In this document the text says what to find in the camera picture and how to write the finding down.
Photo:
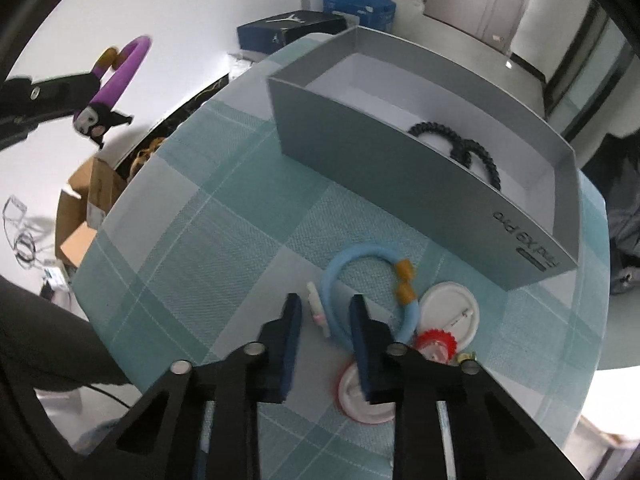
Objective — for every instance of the teal checked tablecloth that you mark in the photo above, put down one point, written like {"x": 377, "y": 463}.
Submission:
{"x": 200, "y": 240}

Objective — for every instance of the black framed glass door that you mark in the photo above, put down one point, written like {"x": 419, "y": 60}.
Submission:
{"x": 575, "y": 90}

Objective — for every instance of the dark blue shoe box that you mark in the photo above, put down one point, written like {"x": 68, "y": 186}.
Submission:
{"x": 280, "y": 30}

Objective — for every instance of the grey cardboard box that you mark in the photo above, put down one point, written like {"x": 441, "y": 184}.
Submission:
{"x": 400, "y": 200}

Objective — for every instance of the clear plastic holder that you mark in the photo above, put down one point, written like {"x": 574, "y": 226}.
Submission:
{"x": 14, "y": 208}

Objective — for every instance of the white pink hair clip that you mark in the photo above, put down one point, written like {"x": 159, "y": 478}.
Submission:
{"x": 315, "y": 305}

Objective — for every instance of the white plastic bag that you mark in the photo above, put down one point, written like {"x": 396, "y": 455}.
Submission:
{"x": 407, "y": 2}

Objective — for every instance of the brown cardboard box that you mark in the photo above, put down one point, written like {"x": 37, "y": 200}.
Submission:
{"x": 95, "y": 185}

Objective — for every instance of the red rimmed white badge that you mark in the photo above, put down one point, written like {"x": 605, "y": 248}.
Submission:
{"x": 355, "y": 395}

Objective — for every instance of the small gold clasp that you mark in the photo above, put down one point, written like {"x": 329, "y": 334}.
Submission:
{"x": 465, "y": 358}

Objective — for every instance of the person's dark trouser leg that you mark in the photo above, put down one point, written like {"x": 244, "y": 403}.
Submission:
{"x": 45, "y": 340}

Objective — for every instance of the plain white round badge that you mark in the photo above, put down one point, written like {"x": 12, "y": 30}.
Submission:
{"x": 445, "y": 310}

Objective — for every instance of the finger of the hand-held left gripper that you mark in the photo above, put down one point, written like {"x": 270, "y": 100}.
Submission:
{"x": 55, "y": 92}

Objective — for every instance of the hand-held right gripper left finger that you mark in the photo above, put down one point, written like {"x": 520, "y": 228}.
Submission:
{"x": 292, "y": 342}

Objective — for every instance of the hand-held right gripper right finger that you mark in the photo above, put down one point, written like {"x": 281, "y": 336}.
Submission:
{"x": 359, "y": 345}

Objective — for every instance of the red toothed round badge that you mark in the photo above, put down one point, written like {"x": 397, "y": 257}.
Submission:
{"x": 435, "y": 338}

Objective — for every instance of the blue printed carton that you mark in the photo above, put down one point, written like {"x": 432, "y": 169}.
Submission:
{"x": 357, "y": 0}

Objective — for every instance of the clear plastic packaging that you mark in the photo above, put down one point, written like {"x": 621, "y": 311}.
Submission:
{"x": 242, "y": 65}

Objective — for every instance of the black hanging jacket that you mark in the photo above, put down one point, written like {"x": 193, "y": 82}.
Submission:
{"x": 622, "y": 220}

